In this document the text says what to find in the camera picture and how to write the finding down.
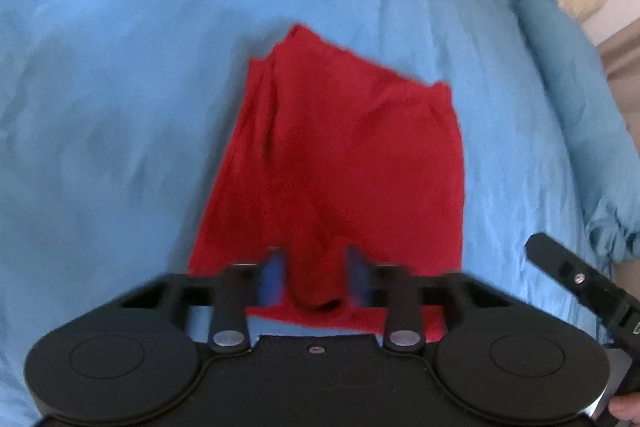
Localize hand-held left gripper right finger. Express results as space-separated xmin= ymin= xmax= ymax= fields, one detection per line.
xmin=345 ymin=244 xmax=511 ymax=352

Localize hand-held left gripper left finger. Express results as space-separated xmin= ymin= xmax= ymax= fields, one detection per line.
xmin=119 ymin=247 xmax=291 ymax=353

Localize person's right hand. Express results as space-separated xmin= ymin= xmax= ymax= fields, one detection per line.
xmin=609 ymin=396 xmax=640 ymax=422

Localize blue duvet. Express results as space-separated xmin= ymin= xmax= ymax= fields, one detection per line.
xmin=515 ymin=0 xmax=640 ymax=263

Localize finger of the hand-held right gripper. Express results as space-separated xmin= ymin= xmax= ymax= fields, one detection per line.
xmin=525 ymin=233 xmax=608 ymax=308

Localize beige curtain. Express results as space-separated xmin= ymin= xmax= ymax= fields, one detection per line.
xmin=597 ymin=24 xmax=640 ymax=128

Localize red long-sleeved sweater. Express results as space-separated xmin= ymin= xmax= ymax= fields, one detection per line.
xmin=187 ymin=23 xmax=466 ymax=340

